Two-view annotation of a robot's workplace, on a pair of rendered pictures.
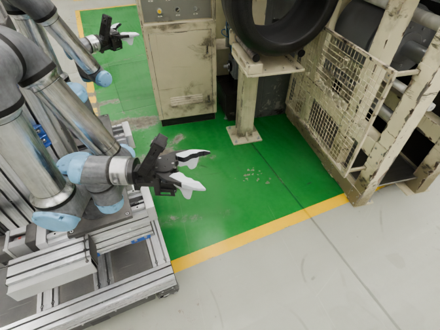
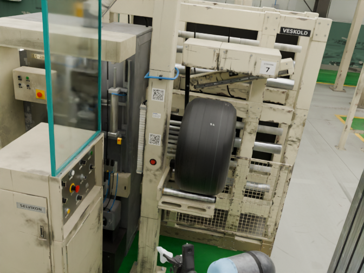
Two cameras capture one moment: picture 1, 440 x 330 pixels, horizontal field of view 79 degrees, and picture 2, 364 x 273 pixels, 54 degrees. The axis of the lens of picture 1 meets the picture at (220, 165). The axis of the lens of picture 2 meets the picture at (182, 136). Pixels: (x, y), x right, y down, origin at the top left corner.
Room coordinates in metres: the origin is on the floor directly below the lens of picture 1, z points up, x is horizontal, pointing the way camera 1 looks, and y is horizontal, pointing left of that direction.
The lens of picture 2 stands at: (1.04, 1.65, 2.16)
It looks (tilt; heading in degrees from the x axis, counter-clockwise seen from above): 24 degrees down; 291
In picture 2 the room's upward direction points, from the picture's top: 6 degrees clockwise
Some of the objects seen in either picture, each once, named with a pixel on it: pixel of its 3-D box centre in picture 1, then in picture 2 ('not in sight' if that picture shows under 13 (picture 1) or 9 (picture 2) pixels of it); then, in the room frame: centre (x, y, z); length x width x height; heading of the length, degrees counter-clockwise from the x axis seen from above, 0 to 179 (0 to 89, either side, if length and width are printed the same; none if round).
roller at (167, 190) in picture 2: (247, 46); (188, 194); (1.66, -0.17, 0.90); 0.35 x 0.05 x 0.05; 14
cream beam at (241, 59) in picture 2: not in sight; (231, 57); (1.65, -0.62, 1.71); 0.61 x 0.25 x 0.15; 14
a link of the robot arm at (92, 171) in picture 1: (94, 170); not in sight; (0.48, 0.33, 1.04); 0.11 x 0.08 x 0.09; 88
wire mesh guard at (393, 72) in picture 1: (323, 92); (223, 194); (1.56, -0.68, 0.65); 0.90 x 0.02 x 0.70; 14
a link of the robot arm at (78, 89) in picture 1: (74, 100); not in sight; (1.08, 0.67, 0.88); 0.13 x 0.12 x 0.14; 49
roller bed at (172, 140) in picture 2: not in sight; (172, 136); (2.01, -0.62, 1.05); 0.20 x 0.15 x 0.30; 14
